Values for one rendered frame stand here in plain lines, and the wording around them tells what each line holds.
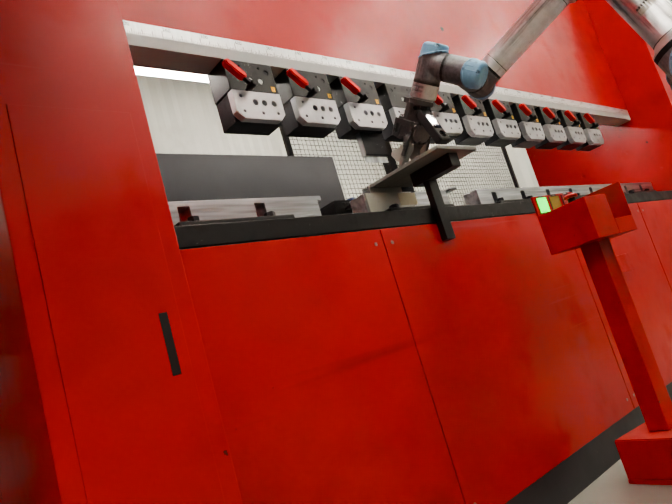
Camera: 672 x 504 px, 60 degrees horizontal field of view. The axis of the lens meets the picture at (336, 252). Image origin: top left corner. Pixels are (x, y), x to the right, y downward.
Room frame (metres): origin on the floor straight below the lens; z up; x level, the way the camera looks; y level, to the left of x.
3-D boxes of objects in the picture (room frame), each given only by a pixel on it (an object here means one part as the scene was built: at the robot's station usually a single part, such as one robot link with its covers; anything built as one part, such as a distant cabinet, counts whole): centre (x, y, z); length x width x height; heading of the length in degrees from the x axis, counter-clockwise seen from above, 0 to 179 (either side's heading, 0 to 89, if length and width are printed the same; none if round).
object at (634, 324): (1.68, -0.73, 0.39); 0.06 x 0.06 x 0.54; 35
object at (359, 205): (1.74, -0.24, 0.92); 0.39 x 0.06 x 0.10; 133
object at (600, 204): (1.68, -0.73, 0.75); 0.20 x 0.16 x 0.18; 125
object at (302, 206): (1.32, 0.20, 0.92); 0.50 x 0.06 x 0.10; 133
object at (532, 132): (2.37, -0.91, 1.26); 0.15 x 0.09 x 0.17; 133
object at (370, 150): (1.70, -0.20, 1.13); 0.10 x 0.02 x 0.10; 133
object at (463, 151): (1.59, -0.30, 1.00); 0.26 x 0.18 x 0.01; 43
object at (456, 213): (2.11, -0.70, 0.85); 3.00 x 0.21 x 0.04; 133
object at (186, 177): (1.91, 0.32, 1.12); 1.13 x 0.02 x 0.44; 133
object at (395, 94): (1.82, -0.33, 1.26); 0.15 x 0.09 x 0.17; 133
